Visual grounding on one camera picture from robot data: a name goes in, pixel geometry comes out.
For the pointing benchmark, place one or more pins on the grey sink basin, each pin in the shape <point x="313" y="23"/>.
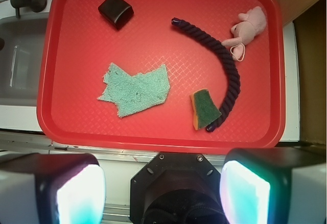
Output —
<point x="21" y="58"/>

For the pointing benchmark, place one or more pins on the red plastic tray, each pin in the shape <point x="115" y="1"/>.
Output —
<point x="80" y="44"/>

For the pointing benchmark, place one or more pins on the black rounded block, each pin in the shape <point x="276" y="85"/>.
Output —
<point x="117" y="12"/>

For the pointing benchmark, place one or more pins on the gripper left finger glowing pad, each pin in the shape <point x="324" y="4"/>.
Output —
<point x="58" y="188"/>

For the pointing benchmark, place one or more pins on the teal cloth scrap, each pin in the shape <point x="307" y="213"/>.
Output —
<point x="137" y="93"/>

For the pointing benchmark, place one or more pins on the pink plush bunny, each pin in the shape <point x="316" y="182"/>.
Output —
<point x="252" y="23"/>

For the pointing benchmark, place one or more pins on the green yellow sponge piece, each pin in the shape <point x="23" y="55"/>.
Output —
<point x="204" y="110"/>

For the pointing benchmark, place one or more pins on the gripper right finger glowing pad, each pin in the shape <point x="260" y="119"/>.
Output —
<point x="274" y="185"/>

